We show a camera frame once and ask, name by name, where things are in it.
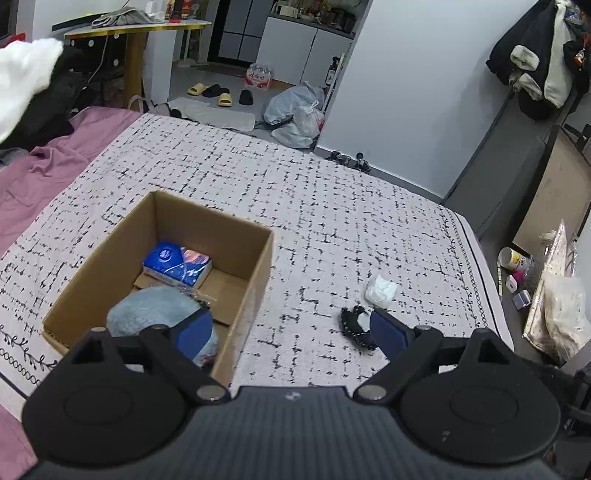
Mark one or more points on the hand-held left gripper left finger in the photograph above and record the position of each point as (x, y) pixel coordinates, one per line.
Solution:
(196, 330)

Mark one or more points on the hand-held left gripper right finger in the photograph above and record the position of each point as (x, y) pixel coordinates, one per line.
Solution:
(388, 330)

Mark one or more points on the black item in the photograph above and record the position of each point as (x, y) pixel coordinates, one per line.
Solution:
(202, 301)

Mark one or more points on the black and white hair band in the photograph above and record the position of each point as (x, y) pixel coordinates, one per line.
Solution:
(353, 325)

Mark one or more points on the grey plush cube pink paw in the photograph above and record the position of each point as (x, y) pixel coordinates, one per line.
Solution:
(147, 309)

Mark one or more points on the brown cardboard box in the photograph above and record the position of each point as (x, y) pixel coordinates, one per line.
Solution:
(249, 286)

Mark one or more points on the blue tissue pack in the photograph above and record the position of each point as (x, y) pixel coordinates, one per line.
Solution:
(173, 263)

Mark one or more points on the white crumpled cloth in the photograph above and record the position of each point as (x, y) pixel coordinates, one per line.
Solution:
(381, 291)

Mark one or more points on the white black printed blanket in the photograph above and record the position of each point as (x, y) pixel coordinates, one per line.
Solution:
(323, 221)

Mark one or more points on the white plug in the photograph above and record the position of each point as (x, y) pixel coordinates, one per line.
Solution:
(512, 284)

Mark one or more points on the small lilac box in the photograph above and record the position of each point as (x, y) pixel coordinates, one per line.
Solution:
(522, 300)

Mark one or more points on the small pink item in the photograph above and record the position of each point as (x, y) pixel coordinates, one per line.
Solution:
(519, 276)

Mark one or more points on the white yellow cup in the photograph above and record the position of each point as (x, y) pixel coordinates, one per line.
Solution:
(511, 259)

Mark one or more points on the white floor mat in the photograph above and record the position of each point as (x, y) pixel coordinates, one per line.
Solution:
(217, 115)

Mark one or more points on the brown board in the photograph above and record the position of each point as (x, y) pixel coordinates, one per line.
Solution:
(558, 194)

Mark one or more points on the white plastic bag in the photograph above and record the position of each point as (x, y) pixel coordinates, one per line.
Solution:
(300, 129)

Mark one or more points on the pink bed sheet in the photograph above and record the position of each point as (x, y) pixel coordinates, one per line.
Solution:
(46, 166)

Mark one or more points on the beige tote bag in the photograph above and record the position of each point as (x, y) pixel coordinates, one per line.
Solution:
(147, 107)

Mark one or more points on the yellow slipper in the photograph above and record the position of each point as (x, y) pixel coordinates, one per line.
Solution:
(225, 99)
(196, 89)

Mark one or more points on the black slipper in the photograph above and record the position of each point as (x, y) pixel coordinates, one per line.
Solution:
(215, 91)
(245, 97)

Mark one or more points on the grey-blue plastic bag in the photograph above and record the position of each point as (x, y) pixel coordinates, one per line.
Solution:
(291, 101)

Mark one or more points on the dark clothes pile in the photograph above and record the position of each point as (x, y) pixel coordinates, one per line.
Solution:
(55, 110)

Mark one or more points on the water bottle pack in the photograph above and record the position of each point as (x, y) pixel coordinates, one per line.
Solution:
(258, 76)

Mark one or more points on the black bottle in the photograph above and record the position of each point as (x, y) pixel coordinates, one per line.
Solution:
(331, 73)

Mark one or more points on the round table yellow edge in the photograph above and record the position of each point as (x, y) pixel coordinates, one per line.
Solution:
(134, 69)

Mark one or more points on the white cabinet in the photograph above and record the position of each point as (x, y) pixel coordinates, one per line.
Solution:
(300, 55)

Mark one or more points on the black dotted cloth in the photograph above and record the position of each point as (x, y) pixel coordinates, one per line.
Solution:
(92, 55)

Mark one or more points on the black framed glass door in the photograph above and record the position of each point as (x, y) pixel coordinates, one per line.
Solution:
(235, 32)

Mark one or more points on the white fluffy towel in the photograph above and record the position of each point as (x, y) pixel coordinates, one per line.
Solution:
(23, 78)

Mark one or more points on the black and white jacket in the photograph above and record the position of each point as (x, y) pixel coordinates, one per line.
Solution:
(540, 55)

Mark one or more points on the grey cloth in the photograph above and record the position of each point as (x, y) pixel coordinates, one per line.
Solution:
(124, 17)

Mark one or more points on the row of kitchen items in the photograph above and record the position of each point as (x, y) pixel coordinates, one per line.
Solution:
(318, 16)

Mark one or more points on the black flat panel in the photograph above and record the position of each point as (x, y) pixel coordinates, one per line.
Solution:
(74, 24)

